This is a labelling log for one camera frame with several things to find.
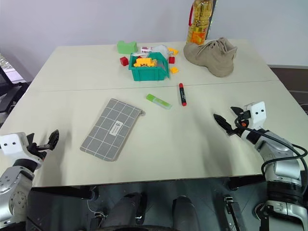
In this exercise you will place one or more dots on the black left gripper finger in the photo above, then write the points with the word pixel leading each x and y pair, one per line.
pixel 30 139
pixel 53 140

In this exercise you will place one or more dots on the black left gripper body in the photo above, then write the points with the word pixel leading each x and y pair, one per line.
pixel 38 148

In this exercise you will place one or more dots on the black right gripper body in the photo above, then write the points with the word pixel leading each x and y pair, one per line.
pixel 241 130

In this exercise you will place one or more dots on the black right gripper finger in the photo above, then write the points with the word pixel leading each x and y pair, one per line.
pixel 237 110
pixel 223 122

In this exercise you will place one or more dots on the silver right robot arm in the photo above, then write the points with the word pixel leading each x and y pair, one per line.
pixel 279 168

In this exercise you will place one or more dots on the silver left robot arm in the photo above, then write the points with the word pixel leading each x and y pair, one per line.
pixel 14 187

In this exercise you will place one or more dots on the grey checked fabric pencil case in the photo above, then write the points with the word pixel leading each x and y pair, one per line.
pixel 111 130

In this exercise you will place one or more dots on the red and black marker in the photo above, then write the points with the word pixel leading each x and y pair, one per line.
pixel 182 95

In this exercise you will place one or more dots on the black chair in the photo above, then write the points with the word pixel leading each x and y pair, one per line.
pixel 9 91

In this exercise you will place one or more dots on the beige suede boot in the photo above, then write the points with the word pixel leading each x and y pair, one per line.
pixel 211 57

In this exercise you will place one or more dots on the green highlighter pen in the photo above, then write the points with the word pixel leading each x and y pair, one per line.
pixel 160 102

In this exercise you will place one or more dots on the yellow toy block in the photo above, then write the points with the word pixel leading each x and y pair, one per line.
pixel 173 51
pixel 174 70

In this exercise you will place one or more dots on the red toy block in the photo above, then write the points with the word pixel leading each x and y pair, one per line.
pixel 171 60
pixel 124 61

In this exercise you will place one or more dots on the green plastic storage bin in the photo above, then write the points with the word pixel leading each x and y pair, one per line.
pixel 148 72

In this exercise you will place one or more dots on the yellow cooking oil bottle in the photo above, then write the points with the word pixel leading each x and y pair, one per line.
pixel 199 24

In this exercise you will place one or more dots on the grey rounded object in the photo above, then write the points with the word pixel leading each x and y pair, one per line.
pixel 160 50

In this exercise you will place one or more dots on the dark rounded shape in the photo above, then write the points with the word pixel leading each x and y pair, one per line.
pixel 185 214
pixel 127 209

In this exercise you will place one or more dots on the yellow toy brick assembly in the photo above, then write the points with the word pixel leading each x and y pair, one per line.
pixel 144 62

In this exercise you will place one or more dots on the pink and white tube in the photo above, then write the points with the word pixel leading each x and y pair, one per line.
pixel 146 49

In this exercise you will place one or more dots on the green foam piece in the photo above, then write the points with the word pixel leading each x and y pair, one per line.
pixel 126 47

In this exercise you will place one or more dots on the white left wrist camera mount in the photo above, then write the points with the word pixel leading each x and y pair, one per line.
pixel 13 144

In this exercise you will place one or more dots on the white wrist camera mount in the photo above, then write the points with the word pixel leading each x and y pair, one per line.
pixel 13 144
pixel 257 114

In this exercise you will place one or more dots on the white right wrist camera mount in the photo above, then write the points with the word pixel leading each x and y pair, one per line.
pixel 257 114

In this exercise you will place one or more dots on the black table frame beam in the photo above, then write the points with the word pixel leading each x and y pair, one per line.
pixel 62 192

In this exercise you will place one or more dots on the black table frame bracket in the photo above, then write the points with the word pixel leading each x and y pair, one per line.
pixel 243 183

